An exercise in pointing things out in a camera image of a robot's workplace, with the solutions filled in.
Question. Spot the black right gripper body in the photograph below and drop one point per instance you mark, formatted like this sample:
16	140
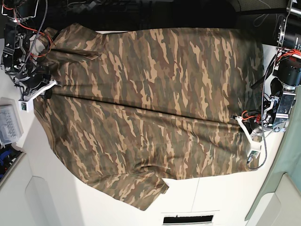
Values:
30	81

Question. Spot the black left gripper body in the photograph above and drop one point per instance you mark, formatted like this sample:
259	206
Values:
253	125

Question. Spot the camouflage t-shirt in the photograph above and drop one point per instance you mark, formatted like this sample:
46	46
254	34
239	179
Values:
135	108

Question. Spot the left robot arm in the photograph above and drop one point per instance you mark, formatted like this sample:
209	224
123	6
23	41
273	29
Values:
285	67

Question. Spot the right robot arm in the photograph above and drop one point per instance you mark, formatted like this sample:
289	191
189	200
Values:
18	60

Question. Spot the clear plastic storage box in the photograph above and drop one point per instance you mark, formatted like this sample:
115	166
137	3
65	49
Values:
10	126

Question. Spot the blue items in bin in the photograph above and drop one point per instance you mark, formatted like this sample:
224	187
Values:
8	155

